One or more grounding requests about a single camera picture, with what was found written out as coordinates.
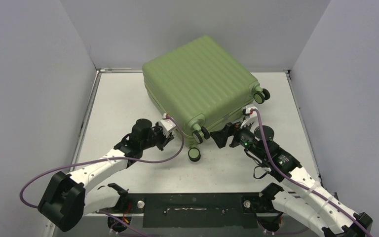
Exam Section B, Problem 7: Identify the green suitcase with blue lining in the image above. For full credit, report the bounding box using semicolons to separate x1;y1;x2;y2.
142;36;263;147

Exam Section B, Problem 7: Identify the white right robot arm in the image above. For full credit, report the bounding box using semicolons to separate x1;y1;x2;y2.
210;122;373;237

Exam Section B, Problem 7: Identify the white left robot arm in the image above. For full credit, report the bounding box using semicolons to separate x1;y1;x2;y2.
37;114;181;232

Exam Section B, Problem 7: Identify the middle left suitcase wheel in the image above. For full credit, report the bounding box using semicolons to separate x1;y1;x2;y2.
192;126;210;144

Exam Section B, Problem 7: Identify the far left suitcase wheel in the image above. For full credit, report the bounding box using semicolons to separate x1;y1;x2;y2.
253;88;270;104

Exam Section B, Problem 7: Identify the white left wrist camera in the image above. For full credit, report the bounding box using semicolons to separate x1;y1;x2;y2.
158;113;177;136

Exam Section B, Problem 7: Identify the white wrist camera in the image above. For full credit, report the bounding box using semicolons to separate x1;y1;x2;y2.
240;105;258;128
158;113;177;136

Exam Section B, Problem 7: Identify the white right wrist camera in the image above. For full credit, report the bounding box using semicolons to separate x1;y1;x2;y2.
240;105;258;128

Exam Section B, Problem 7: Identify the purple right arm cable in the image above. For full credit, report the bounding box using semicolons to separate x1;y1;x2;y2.
243;108;373;237

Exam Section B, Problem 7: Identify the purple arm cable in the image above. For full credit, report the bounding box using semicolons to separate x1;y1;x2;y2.
243;108;373;237
19;114;185;237

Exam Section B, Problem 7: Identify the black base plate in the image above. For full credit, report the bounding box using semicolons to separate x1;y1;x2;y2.
107;193;282;229

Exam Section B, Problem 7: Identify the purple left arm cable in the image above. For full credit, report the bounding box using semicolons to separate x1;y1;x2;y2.
19;114;185;237

